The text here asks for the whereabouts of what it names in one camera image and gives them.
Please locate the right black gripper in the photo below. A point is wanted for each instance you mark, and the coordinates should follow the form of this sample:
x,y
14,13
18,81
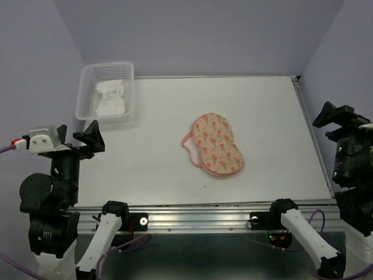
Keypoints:
x,y
341,114

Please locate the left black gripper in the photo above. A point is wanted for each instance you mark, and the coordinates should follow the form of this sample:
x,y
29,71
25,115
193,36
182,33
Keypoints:
x,y
95,140

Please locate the white bra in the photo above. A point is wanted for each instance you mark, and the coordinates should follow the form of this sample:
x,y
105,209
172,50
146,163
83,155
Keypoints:
x,y
112,93

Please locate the floral mesh laundry bag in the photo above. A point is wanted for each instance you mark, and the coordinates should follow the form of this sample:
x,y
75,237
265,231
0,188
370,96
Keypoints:
x,y
210,145

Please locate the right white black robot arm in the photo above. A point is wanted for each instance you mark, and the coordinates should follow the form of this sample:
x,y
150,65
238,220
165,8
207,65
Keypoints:
x,y
351,214

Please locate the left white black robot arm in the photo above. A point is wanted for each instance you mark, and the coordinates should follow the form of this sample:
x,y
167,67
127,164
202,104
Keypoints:
x,y
47,198

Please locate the white perforated plastic basket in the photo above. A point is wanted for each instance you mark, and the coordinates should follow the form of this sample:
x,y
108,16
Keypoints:
x,y
88,98

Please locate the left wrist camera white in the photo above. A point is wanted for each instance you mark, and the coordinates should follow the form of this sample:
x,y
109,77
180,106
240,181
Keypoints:
x,y
40,140

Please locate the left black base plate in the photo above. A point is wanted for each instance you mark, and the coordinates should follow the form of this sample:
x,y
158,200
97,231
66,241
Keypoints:
x,y
138,222

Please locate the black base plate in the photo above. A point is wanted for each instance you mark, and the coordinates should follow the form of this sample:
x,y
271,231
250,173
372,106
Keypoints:
x,y
262,221
138,222

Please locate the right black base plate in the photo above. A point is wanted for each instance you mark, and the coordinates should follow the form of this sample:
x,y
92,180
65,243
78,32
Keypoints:
x,y
262,221

